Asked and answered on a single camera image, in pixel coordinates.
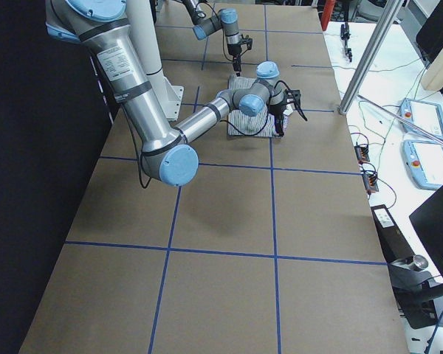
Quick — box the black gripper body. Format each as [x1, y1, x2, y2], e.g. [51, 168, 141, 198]
[227, 35, 243, 59]
[269, 100, 287, 125]

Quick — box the navy white striped polo shirt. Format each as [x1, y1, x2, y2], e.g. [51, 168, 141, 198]
[227, 74, 292, 137]

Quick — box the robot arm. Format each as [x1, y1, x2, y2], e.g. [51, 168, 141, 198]
[182, 0, 253, 77]
[46, 1, 301, 187]

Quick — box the orange circuit board far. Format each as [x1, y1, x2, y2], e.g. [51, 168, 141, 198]
[354, 145, 370, 164]

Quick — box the orange circuit board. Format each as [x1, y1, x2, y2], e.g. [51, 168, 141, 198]
[354, 145, 370, 164]
[362, 170, 379, 195]

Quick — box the red cylinder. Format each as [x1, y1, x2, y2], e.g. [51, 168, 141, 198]
[320, 0, 336, 31]

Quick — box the orange circuit board near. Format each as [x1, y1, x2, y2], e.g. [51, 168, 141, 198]
[362, 170, 379, 195]

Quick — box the far teach pendant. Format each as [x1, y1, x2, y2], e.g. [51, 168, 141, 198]
[400, 98, 443, 140]

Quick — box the teach pendant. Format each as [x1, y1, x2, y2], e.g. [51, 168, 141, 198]
[402, 140, 443, 190]
[400, 98, 443, 140]

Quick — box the near teach pendant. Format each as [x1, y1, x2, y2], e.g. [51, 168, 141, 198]
[402, 140, 443, 190]

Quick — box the black box with label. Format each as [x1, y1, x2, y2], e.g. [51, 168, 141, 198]
[371, 204, 415, 263]

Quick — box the black monitor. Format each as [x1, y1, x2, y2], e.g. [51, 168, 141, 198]
[409, 185, 443, 276]

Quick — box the aluminium frame post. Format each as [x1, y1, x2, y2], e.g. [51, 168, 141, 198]
[338, 0, 404, 115]

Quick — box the camera mount stand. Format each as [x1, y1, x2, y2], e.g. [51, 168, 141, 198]
[387, 254, 443, 329]

